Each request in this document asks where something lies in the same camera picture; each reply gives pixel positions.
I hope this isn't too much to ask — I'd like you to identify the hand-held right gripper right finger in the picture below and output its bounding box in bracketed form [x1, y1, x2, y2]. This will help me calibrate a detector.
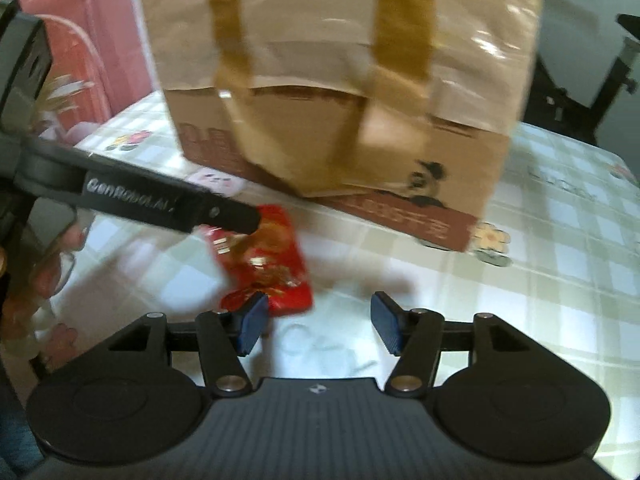
[371, 290, 538, 397]

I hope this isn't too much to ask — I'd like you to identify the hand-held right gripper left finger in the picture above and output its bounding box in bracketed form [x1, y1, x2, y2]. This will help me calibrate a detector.
[107, 291, 270, 397]

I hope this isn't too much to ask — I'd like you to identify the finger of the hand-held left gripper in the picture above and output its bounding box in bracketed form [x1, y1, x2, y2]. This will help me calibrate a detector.
[14, 137, 264, 235]

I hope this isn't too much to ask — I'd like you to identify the red snack packet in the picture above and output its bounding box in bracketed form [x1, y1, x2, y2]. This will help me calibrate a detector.
[196, 204, 314, 317]

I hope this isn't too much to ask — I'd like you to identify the plastic-lined cardboard box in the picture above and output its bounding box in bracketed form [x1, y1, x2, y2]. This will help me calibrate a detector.
[135, 0, 547, 254]

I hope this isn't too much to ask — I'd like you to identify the person's left hand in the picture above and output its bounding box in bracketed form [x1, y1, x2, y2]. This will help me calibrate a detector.
[29, 220, 92, 302]

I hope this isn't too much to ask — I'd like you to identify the printed backdrop cloth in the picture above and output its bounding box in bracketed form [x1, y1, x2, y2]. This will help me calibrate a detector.
[0, 0, 168, 148]

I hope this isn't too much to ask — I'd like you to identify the checked tablecloth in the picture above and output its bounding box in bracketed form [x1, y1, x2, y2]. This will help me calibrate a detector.
[30, 90, 640, 480]

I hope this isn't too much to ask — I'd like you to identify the black exercise bike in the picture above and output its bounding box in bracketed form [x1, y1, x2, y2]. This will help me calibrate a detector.
[520, 0, 640, 147]

